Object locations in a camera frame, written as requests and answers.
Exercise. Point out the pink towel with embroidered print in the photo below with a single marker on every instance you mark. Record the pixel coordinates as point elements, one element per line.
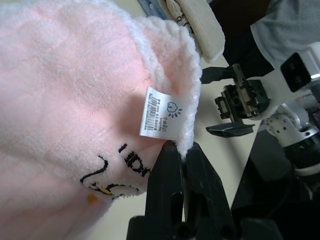
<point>75,100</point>

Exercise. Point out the light blue folded towel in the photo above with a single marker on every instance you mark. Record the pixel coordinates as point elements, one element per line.
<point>150,6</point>

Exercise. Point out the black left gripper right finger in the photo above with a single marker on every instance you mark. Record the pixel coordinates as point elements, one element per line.
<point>202,190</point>

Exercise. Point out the person in grey shirt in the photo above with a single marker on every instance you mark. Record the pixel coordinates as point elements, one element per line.
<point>287,22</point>

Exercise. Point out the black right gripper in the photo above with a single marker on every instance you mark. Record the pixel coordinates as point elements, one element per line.
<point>240,100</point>

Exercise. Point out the beige folded towel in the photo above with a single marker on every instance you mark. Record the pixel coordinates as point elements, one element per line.
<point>200,25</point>

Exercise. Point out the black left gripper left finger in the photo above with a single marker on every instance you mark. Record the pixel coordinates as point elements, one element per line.
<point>165,185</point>

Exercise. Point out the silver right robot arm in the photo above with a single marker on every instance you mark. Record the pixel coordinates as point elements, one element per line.
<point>287,125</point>

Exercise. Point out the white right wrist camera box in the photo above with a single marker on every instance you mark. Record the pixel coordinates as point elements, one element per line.
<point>297,72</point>

